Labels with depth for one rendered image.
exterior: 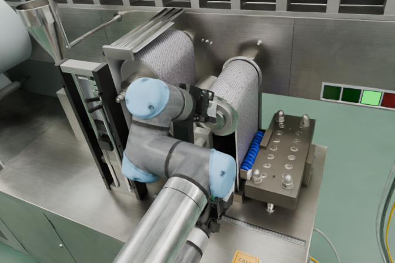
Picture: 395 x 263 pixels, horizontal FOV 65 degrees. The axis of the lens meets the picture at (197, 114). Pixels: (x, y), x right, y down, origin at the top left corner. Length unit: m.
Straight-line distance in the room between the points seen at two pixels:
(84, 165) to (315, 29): 1.05
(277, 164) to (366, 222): 1.31
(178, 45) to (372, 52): 0.60
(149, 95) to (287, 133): 0.74
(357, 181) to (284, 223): 1.48
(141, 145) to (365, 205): 1.98
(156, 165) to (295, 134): 0.74
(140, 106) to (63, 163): 0.97
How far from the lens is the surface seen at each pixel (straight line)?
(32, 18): 1.27
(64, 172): 1.44
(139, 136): 0.58
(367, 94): 1.16
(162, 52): 1.01
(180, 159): 0.53
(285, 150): 1.13
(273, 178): 1.04
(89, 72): 0.90
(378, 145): 2.86
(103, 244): 1.34
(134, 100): 0.57
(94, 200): 1.27
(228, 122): 0.90
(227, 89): 0.93
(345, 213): 2.31
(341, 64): 1.11
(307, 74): 1.14
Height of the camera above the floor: 1.80
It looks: 36 degrees down
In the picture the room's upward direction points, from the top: 8 degrees counter-clockwise
